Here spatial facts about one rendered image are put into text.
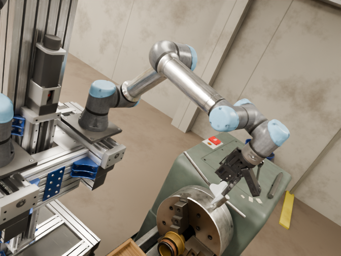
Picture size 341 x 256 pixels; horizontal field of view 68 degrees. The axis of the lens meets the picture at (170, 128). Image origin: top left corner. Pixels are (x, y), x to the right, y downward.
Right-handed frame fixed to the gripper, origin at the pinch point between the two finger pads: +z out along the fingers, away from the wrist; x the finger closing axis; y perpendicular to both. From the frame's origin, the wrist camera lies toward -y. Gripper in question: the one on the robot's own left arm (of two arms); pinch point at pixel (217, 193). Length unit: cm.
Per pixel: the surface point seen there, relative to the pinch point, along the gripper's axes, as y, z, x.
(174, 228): 3.7, 18.1, 10.9
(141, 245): 6.7, 46.4, 5.5
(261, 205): -20.9, 1.6, -16.9
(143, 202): 15, 143, -102
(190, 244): -5.0, 19.3, 10.0
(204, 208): -0.1, 6.8, 3.2
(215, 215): -5.2, 6.8, 2.4
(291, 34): 8, -49, -312
